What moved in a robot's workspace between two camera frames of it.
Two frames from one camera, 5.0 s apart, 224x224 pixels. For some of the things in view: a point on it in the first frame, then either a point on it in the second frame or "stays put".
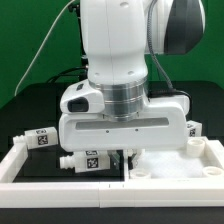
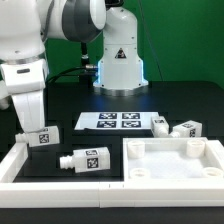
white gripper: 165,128 -> 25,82
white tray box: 203,160 stays put
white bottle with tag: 87,161 stays put
